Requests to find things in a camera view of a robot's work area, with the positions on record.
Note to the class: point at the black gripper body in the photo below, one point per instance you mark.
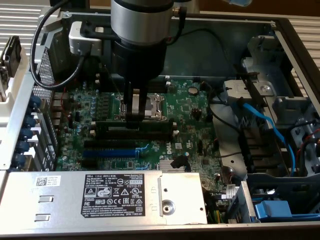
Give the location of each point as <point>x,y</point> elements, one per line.
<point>140,62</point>

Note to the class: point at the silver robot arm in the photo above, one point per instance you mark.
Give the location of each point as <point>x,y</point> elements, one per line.
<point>140,20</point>

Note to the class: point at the metal CPU socket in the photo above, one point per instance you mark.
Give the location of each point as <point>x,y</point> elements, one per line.
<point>157,110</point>

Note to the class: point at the long black expansion slot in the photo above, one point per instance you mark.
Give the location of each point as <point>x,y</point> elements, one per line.
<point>110,144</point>

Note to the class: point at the green motherboard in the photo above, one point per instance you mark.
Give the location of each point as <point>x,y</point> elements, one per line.
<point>185,110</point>

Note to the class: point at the blue expansion slot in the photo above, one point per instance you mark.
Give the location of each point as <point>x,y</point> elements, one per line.
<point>110,153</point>

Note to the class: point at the coin cell battery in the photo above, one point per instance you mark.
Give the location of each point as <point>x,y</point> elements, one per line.
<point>192,90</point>

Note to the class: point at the silver chipset heatsink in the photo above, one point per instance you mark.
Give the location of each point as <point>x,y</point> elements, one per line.
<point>163,166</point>

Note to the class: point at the grey PC case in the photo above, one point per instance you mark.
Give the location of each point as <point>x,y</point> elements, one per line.
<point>212,50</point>

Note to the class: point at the short black expansion slot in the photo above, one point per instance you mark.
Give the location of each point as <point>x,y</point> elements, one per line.
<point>89,163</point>

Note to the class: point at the silver rear port block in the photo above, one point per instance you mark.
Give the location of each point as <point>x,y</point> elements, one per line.
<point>57,113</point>
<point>60,97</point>

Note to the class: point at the black rating label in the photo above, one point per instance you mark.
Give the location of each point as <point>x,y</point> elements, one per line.
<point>112,200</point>

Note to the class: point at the blue card retention clip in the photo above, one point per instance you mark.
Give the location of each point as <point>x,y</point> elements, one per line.
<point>26,133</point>
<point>35,101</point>
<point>22,146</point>
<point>31,120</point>
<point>19,159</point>

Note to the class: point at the white barcode sticker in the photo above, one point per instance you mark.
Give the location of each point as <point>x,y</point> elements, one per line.
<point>48,181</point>

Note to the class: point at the grey metal power supply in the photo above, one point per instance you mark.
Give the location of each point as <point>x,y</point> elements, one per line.
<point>62,200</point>

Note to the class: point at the white parts rack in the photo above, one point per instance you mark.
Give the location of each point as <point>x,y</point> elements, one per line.
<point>15,110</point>

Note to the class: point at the black graphics card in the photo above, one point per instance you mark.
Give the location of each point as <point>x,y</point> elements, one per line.
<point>12,55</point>

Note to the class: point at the grey metal disk bay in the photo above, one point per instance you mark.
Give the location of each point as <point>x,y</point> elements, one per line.
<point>285,105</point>

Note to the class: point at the dark grey drive cage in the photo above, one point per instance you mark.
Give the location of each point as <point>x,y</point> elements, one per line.
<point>275,182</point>

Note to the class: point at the blue plastic latch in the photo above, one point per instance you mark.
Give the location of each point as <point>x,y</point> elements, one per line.
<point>272,210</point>

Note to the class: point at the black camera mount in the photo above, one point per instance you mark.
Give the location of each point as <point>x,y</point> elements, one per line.
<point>90,31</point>

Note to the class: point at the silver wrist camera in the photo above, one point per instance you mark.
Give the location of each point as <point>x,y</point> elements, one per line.
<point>80,42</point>

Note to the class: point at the black plastic drive bracket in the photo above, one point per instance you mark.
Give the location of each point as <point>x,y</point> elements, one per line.
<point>257,150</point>

